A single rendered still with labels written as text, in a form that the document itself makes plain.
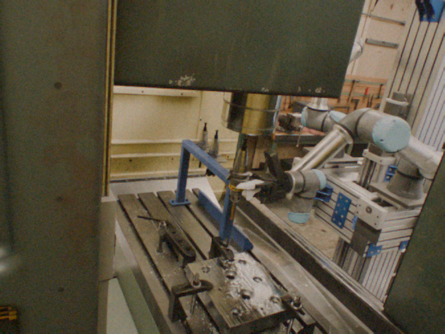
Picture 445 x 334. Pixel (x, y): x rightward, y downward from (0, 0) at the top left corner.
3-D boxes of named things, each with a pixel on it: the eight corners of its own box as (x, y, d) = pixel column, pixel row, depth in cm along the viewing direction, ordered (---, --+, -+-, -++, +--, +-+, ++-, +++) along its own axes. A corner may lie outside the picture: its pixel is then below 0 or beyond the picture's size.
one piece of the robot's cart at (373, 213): (409, 207, 186) (415, 191, 182) (433, 220, 175) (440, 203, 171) (353, 214, 167) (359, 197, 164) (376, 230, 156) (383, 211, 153)
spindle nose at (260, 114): (211, 118, 107) (217, 77, 103) (258, 120, 114) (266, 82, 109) (234, 136, 94) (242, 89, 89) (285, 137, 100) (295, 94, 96)
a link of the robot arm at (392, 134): (442, 157, 157) (367, 103, 130) (475, 170, 144) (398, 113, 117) (426, 180, 159) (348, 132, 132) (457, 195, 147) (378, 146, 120)
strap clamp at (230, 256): (215, 260, 140) (221, 226, 135) (232, 281, 130) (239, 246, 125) (207, 261, 139) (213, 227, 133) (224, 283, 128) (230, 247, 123)
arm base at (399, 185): (400, 183, 176) (407, 165, 172) (428, 198, 164) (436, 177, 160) (379, 185, 169) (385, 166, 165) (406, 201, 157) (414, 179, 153)
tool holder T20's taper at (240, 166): (230, 167, 109) (234, 147, 107) (243, 167, 111) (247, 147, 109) (236, 173, 106) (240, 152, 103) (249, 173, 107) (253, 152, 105)
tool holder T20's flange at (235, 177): (225, 174, 111) (226, 167, 110) (243, 173, 113) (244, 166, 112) (234, 183, 105) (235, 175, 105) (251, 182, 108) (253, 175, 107)
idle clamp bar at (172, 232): (167, 233, 153) (168, 220, 151) (197, 268, 134) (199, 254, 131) (156, 235, 150) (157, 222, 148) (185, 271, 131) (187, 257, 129)
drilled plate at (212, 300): (242, 263, 134) (245, 252, 132) (291, 319, 111) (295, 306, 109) (185, 276, 123) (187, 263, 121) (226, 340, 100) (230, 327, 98)
